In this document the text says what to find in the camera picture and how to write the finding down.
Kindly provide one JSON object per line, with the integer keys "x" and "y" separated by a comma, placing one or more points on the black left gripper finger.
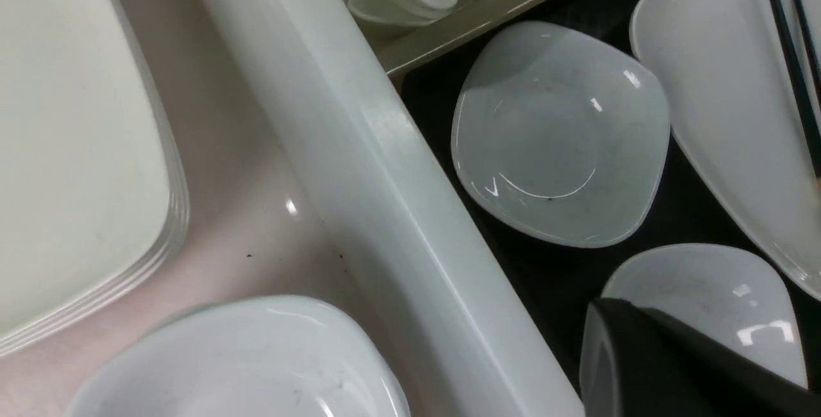
{"x": 643, "y": 362}

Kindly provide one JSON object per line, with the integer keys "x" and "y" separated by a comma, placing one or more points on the white bowl tray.
{"x": 730, "y": 295}
{"x": 561, "y": 136}

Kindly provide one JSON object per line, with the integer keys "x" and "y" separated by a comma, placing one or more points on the black chopstick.
{"x": 798, "y": 85}
{"x": 809, "y": 46}

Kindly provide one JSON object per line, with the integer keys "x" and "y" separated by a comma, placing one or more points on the large white square plate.
{"x": 734, "y": 116}

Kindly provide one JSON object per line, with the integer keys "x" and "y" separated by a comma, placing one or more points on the stack of white bowls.
{"x": 278, "y": 355}

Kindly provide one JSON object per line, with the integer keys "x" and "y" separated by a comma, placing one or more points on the large white plastic tub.
{"x": 306, "y": 175}

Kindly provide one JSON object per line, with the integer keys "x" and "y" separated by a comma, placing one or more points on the olive green plastic bin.
{"x": 401, "y": 49}

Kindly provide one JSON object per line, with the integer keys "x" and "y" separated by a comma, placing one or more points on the stack of white square plates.
{"x": 93, "y": 193}

